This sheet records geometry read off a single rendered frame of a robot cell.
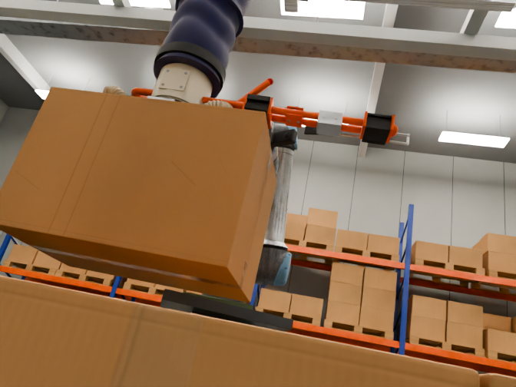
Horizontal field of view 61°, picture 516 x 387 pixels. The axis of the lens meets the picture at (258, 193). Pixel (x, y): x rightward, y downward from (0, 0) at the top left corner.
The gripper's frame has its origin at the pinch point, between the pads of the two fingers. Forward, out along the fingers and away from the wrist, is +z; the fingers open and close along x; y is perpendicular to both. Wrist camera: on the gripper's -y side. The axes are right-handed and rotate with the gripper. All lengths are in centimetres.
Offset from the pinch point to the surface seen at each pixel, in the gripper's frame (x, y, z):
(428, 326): 70, -234, -700
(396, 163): 458, -179, -832
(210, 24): 24.1, 22.4, 8.2
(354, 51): 332, -31, -336
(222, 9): 32.3, 20.6, 6.8
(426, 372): -70, -28, 81
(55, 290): -70, -3, 80
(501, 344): 63, -352, -695
